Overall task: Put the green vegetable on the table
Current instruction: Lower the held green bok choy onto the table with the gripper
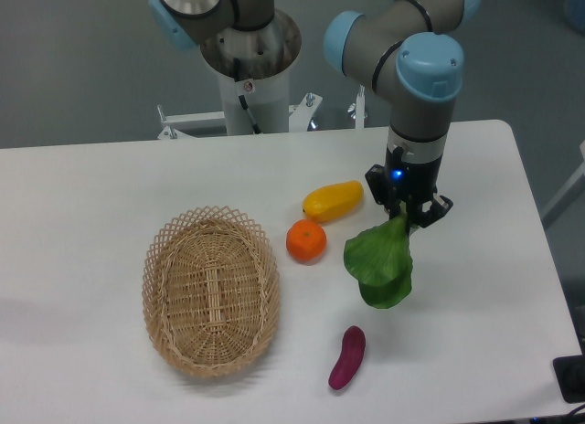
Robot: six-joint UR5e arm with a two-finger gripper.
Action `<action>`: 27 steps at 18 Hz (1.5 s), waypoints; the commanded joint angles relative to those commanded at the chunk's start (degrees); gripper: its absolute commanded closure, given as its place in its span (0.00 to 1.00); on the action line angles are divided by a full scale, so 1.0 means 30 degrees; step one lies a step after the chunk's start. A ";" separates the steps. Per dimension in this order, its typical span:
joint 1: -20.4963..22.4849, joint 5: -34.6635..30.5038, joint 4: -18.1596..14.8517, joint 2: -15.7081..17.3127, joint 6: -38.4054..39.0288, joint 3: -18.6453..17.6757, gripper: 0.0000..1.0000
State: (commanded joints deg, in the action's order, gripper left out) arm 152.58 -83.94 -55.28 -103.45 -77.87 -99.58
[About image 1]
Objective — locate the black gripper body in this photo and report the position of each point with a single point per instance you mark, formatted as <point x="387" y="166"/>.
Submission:
<point x="411" y="171"/>

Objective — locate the purple sweet potato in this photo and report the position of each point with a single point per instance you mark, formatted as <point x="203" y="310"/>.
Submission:
<point x="353" y="348"/>

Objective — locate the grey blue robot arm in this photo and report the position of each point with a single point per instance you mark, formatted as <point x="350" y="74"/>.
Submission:
<point x="405" y="55"/>

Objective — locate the green bok choy vegetable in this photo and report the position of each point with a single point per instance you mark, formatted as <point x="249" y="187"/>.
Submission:
<point x="379" y="260"/>

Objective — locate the woven wicker basket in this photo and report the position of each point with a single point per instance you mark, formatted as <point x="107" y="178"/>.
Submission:
<point x="211" y="292"/>

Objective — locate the orange tangerine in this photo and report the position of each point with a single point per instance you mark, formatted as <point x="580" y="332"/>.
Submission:
<point x="305" y="240"/>

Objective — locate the black device at table edge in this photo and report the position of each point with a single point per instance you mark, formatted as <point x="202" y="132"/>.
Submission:
<point x="569" y="371"/>

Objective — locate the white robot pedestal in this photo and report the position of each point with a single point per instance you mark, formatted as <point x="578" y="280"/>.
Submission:
<point x="253" y="70"/>

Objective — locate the white frame at right edge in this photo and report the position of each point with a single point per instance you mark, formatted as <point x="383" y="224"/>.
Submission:
<point x="572" y="188"/>

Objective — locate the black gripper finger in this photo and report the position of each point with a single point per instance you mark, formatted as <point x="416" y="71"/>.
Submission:
<point x="382" y="190"/>
<point x="418" y="217"/>

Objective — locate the yellow mango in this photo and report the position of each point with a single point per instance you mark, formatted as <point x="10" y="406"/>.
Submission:
<point x="331" y="202"/>

